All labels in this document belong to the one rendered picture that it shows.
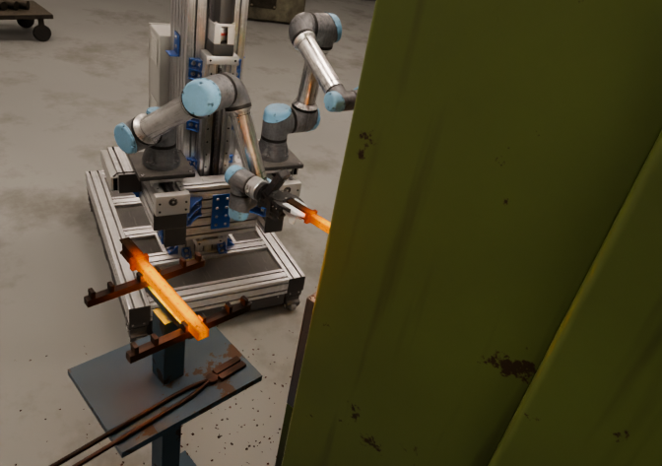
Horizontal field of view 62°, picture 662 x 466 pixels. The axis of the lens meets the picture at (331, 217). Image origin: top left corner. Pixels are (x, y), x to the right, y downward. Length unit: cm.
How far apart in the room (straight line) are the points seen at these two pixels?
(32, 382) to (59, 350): 19
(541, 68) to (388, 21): 24
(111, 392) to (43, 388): 107
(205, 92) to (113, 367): 87
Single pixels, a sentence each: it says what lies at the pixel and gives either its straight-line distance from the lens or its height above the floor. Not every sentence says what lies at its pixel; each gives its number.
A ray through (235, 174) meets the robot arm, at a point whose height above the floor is 101.
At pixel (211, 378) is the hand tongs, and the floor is 76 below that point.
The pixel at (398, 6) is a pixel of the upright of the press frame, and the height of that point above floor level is 178.
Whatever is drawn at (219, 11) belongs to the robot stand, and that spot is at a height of 142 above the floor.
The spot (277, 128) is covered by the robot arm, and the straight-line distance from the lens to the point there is 243.
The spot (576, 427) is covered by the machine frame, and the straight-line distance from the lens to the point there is 84.
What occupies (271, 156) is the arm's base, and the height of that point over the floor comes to 85.
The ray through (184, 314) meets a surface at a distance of 133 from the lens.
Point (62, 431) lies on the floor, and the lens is 245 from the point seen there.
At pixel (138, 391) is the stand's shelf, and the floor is 75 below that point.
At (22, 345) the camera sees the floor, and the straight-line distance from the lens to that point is 279.
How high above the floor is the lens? 191
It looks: 31 degrees down
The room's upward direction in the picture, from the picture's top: 11 degrees clockwise
